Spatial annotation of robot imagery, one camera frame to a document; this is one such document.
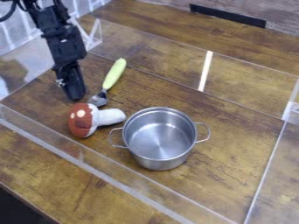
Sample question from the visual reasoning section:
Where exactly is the clear acrylic bracket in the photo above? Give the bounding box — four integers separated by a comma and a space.
69, 17, 103, 51

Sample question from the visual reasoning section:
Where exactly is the plush brown white mushroom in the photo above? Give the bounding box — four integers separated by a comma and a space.
68, 102, 127, 138

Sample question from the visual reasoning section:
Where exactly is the clear acrylic right barrier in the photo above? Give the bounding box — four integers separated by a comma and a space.
244, 79, 299, 224

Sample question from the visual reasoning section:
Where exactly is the green handled metal spoon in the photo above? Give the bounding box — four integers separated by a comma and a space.
88, 58, 127, 107

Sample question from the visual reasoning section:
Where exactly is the clear acrylic front barrier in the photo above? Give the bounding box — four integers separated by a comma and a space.
0, 103, 238, 224

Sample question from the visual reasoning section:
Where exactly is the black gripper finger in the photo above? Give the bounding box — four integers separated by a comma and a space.
53, 67, 73, 100
69, 62, 87, 100

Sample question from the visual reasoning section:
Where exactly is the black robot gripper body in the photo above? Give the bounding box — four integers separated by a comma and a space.
23, 0, 87, 70

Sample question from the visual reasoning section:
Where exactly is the stainless steel pot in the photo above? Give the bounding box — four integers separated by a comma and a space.
108, 107, 211, 171

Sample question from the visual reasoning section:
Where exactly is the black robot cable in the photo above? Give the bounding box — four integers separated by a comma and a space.
0, 0, 24, 23

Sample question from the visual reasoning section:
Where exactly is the clear acrylic barrier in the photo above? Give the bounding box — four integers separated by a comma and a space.
244, 79, 299, 224
0, 103, 238, 224

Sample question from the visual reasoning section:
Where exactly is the black strip on table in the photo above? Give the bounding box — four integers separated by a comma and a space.
189, 3, 267, 28

